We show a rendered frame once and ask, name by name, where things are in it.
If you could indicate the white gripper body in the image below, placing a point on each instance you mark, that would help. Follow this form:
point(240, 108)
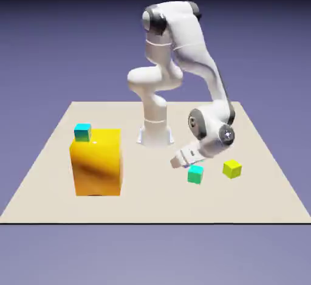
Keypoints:
point(185, 156)

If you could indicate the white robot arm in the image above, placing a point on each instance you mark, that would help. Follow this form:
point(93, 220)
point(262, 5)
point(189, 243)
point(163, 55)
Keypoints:
point(184, 46)

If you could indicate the small green cube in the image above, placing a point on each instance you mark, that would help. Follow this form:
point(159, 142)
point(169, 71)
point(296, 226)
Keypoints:
point(195, 174)

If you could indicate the small yellow-green cube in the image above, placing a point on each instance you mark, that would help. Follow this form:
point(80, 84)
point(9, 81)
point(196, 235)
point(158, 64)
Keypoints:
point(232, 169)

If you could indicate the small cyan cube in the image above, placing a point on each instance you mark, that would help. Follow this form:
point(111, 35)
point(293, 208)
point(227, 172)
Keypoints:
point(82, 132)

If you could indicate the large orange box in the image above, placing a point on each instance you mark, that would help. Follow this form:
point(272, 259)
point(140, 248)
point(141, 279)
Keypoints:
point(97, 166)

